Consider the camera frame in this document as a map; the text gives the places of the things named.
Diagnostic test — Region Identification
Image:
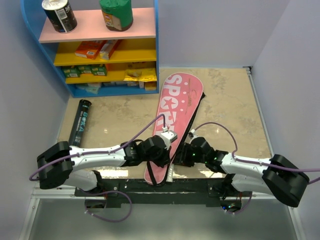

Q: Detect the green box right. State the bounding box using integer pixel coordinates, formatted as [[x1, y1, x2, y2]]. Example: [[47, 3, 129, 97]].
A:
[[90, 64, 108, 76]]

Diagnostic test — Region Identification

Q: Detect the orange snack box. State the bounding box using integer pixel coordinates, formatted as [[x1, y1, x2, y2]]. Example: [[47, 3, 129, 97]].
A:
[[74, 40, 105, 60]]

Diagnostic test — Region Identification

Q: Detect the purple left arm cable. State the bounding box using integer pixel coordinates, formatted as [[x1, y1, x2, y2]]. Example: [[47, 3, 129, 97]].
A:
[[28, 113, 167, 222]]

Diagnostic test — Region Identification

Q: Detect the pink racket cover bag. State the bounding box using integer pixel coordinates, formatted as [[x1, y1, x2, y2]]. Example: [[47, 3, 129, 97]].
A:
[[143, 72, 207, 186]]

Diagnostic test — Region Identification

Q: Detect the pink racket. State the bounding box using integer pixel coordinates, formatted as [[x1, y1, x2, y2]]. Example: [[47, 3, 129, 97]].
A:
[[166, 164, 175, 183]]

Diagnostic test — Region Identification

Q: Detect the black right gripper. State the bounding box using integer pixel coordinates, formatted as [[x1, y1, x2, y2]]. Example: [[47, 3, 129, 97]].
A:
[[170, 143, 207, 168]]

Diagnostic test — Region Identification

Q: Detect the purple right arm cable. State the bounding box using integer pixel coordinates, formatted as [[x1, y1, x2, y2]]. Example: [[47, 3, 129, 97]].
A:
[[192, 121, 320, 216]]

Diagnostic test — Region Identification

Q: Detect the green box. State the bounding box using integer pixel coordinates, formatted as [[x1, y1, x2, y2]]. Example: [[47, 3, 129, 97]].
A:
[[90, 64, 108, 76], [77, 65, 92, 75], [61, 65, 81, 78]]

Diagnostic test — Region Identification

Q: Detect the aluminium frame rail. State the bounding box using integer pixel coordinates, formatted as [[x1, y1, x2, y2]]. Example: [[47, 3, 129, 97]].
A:
[[31, 186, 276, 202]]

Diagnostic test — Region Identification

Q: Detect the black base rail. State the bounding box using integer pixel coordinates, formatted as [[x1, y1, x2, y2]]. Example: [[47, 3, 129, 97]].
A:
[[75, 178, 250, 213]]

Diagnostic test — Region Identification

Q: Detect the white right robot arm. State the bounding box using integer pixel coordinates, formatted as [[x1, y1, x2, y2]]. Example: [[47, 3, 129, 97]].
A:
[[174, 137, 310, 208]]

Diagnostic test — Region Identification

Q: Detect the green box middle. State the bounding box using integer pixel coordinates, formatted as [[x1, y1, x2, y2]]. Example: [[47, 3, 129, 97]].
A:
[[77, 65, 92, 75]]

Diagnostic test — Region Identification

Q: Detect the red white snack box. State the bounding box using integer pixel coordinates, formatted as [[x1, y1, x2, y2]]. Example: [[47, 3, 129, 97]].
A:
[[99, 39, 122, 61]]

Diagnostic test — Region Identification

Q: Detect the green brown canister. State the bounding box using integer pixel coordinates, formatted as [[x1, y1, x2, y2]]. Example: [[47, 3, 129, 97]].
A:
[[99, 0, 134, 32]]

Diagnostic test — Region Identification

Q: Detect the pale packet bottom shelf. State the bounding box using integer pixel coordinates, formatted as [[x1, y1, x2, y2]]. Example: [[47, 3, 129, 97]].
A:
[[75, 82, 102, 95]]

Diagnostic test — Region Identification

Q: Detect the yellow snack bag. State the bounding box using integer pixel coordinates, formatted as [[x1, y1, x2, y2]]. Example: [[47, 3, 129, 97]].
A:
[[124, 68, 157, 82]]

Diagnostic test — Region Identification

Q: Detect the green box left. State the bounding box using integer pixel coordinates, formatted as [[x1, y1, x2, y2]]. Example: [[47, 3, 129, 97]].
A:
[[61, 65, 81, 78]]

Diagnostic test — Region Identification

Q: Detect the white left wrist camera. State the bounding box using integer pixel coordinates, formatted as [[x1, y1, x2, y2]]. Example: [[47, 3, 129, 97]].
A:
[[159, 126, 178, 148]]

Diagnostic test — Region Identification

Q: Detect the black shuttlecock tube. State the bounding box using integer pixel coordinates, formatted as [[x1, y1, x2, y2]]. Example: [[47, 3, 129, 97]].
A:
[[68, 99, 92, 147]]

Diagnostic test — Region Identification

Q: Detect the blue shelf unit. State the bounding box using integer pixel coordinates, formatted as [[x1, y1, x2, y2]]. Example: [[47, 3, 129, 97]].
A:
[[20, 0, 159, 98]]

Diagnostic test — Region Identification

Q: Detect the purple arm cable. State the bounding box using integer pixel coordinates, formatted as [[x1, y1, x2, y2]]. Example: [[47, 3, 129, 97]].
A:
[[192, 121, 320, 216], [28, 113, 167, 222]]

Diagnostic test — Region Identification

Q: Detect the yellow box bottom shelf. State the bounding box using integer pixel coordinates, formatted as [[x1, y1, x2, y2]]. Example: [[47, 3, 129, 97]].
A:
[[144, 81, 157, 91]]

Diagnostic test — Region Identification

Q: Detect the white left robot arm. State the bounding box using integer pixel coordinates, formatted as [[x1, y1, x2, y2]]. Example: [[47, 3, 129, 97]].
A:
[[37, 132, 175, 196]]

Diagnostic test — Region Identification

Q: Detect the black white canister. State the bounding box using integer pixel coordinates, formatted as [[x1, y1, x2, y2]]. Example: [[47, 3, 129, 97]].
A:
[[41, 0, 78, 33]]

